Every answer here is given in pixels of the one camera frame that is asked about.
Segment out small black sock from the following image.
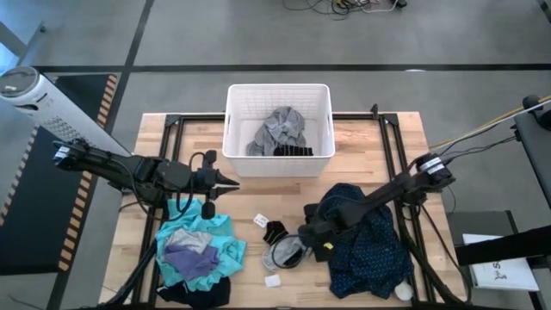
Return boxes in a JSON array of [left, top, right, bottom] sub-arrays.
[[263, 220, 290, 246]]

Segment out white paper sheet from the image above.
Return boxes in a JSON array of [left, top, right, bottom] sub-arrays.
[[462, 232, 542, 292]]

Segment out black flat bar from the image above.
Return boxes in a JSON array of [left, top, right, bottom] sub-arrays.
[[455, 226, 551, 267]]

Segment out tangled floor cables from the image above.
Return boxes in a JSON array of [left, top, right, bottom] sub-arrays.
[[282, 0, 408, 21]]

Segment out white perforated plastic basket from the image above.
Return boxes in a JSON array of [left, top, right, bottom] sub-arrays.
[[221, 83, 337, 178]]

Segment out white sock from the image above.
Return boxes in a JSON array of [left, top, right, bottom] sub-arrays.
[[394, 279, 414, 301]]

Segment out yellow cable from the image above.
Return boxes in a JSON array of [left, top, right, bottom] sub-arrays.
[[430, 95, 551, 150]]

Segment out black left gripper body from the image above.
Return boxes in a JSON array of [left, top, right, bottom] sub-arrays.
[[157, 150, 218, 220]]

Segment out white tower fan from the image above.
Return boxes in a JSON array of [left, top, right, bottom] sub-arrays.
[[0, 65, 133, 157]]

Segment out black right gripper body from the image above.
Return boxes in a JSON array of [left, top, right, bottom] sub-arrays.
[[303, 201, 352, 264]]

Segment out black cloth garment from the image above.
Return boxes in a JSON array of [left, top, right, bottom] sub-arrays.
[[155, 276, 232, 309]]

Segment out navy dotted cloth garment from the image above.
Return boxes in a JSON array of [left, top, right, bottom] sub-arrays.
[[320, 183, 415, 301]]

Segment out black aluminium table frame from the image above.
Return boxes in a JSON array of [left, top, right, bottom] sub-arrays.
[[101, 102, 470, 309]]

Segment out purple cloth garment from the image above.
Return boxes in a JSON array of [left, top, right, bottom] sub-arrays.
[[163, 243, 220, 282]]

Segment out black ribbed cloth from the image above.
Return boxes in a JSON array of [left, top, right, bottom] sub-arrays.
[[273, 145, 314, 158]]

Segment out black hazard-striped floor mat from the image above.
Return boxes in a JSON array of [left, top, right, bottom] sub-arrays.
[[0, 73, 120, 276]]

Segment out grey underwear with black band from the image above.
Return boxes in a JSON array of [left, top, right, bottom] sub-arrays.
[[261, 234, 312, 272]]

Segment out grey-blue cloth garment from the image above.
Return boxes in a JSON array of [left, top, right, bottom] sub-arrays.
[[245, 106, 307, 157]]

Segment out teal cloth garment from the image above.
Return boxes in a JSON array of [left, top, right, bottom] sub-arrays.
[[154, 197, 248, 293]]

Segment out light grey cloth garment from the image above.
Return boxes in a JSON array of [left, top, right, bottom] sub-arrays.
[[165, 227, 214, 255]]

